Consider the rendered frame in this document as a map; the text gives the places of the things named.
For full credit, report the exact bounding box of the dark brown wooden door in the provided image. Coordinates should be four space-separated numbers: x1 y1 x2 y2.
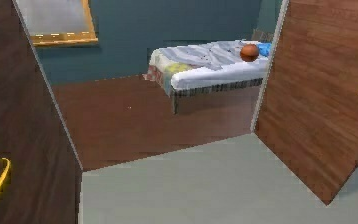
0 0 84 224

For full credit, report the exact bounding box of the blue pillow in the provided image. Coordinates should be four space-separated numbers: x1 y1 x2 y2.
256 42 273 58

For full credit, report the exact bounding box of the window with yellow wooden frame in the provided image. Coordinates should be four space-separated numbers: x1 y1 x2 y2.
14 0 99 47

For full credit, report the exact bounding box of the orange basketball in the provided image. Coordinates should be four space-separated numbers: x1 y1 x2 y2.
239 43 260 63

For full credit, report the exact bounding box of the reddish brown wooden door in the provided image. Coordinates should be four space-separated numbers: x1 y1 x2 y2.
254 0 358 206

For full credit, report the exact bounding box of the bed with white bedding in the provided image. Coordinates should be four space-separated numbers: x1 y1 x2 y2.
142 29 275 115

